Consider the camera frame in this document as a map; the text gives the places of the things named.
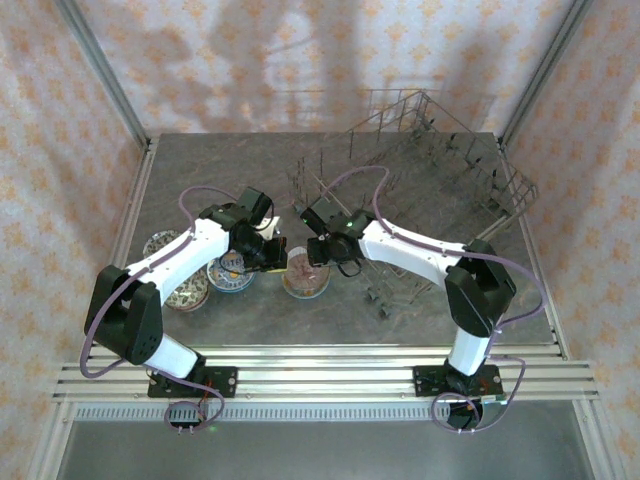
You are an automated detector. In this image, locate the pink patterned bowl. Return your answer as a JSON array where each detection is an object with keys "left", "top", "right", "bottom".
[{"left": 281, "top": 246, "right": 332, "bottom": 300}]

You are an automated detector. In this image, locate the orange and teal bowl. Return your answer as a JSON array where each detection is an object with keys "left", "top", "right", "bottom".
[{"left": 206, "top": 251, "right": 256, "bottom": 295}]

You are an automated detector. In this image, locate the grey wire dish rack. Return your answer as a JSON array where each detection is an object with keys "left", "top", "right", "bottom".
[{"left": 285, "top": 88, "right": 540, "bottom": 319}]

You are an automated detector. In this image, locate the green leaf pattern bowl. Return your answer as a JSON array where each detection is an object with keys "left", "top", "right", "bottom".
[{"left": 162, "top": 268, "right": 211, "bottom": 314}]

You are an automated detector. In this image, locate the grey metal front panel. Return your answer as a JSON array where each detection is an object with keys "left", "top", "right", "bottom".
[{"left": 52, "top": 419, "right": 599, "bottom": 480}]

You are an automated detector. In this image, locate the small controller board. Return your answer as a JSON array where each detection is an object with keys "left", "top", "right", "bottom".
[{"left": 447, "top": 392, "right": 512, "bottom": 434}]

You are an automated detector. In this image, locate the aluminium front rail base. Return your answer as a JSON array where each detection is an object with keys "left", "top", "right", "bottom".
[{"left": 52, "top": 343, "right": 600, "bottom": 401}]

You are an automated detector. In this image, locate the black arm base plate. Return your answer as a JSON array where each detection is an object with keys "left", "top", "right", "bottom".
[
  {"left": 412, "top": 364, "right": 502, "bottom": 400},
  {"left": 147, "top": 366, "right": 239, "bottom": 400}
]

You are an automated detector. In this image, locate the aluminium table side rail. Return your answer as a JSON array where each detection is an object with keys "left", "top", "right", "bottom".
[
  {"left": 79, "top": 135, "right": 160, "bottom": 361},
  {"left": 497, "top": 134, "right": 571, "bottom": 361}
]

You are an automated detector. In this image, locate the white slotted cable duct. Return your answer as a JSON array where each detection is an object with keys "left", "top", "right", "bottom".
[{"left": 74, "top": 403, "right": 584, "bottom": 422}]

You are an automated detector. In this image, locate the aluminium frame post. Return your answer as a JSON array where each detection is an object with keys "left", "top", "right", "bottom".
[
  {"left": 499, "top": 0, "right": 597, "bottom": 147},
  {"left": 53, "top": 0, "right": 153, "bottom": 151}
]

